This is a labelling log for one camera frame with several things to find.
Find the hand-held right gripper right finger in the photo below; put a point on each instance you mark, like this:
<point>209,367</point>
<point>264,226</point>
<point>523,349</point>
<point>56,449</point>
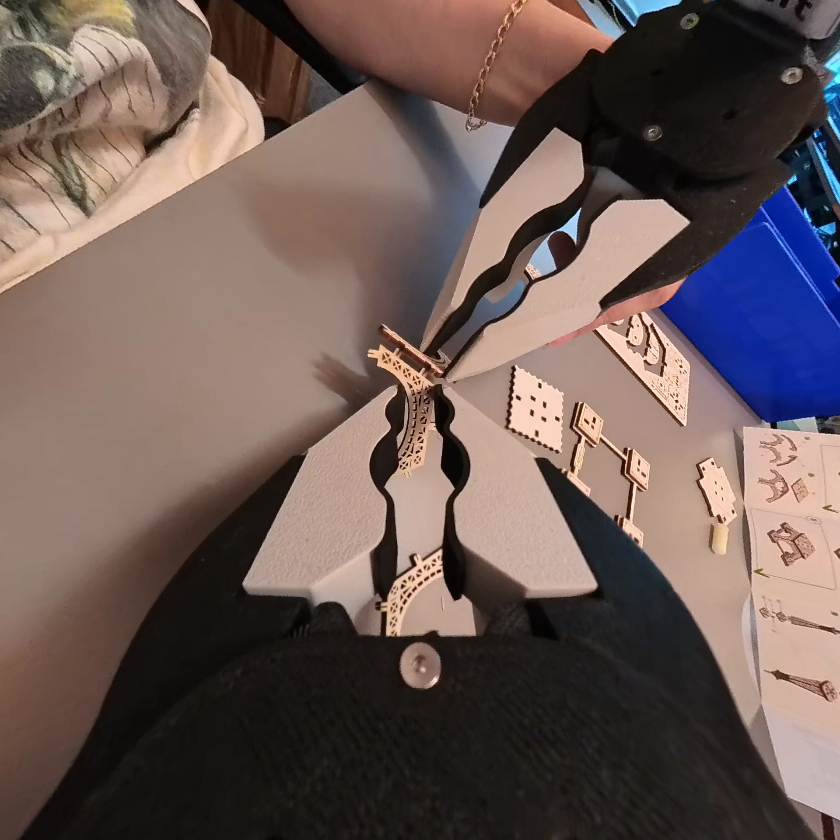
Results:
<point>518,525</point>

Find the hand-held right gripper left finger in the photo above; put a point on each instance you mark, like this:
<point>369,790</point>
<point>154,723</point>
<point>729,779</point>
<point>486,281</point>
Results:
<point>308,525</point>

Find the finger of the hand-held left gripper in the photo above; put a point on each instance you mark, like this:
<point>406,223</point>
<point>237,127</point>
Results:
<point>610,262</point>
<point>525,190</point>

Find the wooden lattice arch piece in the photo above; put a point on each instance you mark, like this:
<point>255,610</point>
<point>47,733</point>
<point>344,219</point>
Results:
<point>400,590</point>
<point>394,338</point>

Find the narrow wooden lattice strip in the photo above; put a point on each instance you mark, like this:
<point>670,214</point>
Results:
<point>413,420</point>

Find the grey desk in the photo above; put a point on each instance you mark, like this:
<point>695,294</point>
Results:
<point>197,361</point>

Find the person's left hand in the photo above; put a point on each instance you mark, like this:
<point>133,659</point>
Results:
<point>640,310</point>

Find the square wooden plate with holes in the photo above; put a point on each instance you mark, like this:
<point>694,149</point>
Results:
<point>522,430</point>

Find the wooden puzzle parts sheet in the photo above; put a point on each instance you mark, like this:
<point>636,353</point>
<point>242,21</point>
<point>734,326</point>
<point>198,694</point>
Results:
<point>663,387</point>

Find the blue plastic bin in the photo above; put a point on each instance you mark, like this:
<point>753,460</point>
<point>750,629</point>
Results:
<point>754,328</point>

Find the small pale wax stick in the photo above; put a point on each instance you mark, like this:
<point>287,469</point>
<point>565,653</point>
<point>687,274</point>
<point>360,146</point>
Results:
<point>720,539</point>

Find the small cross-shaped wooden plate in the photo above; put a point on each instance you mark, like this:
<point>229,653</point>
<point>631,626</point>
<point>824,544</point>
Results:
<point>718,492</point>

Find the brown wooden furniture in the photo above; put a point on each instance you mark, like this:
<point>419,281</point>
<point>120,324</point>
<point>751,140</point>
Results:
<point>262,59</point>

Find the paper instruction sheet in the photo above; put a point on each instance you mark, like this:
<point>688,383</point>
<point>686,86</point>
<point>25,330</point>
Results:
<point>787,649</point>

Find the cream printed hoodie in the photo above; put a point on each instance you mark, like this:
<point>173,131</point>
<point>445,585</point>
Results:
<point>98,98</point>

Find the wooden frame with four squares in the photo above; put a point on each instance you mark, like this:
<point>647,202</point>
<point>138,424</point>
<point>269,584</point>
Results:
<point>584,433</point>

